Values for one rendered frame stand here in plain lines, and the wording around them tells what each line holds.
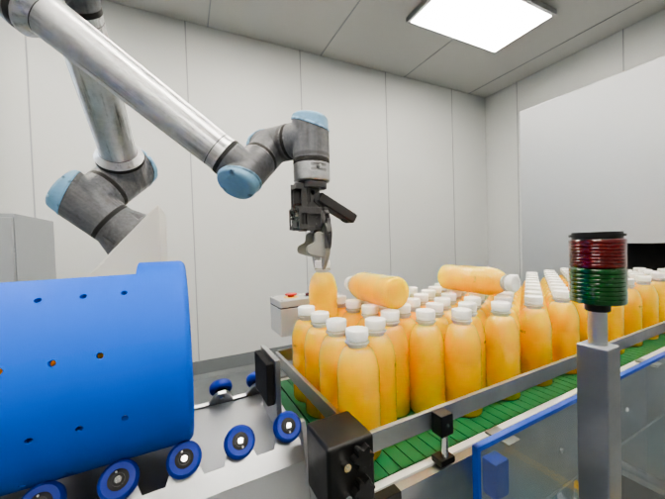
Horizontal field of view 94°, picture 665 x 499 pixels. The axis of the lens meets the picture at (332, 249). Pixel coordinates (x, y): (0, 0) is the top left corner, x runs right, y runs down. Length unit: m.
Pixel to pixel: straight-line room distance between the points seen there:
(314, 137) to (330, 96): 3.24
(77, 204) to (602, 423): 1.35
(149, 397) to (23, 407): 0.11
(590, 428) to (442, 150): 4.41
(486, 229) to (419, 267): 1.45
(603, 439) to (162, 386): 0.59
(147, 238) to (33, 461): 0.72
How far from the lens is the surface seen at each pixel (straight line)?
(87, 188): 1.29
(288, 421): 0.57
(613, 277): 0.55
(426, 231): 4.43
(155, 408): 0.48
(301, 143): 0.77
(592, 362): 0.59
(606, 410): 0.60
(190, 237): 3.25
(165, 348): 0.46
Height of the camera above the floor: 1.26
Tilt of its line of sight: 1 degrees down
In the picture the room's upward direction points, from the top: 2 degrees counter-clockwise
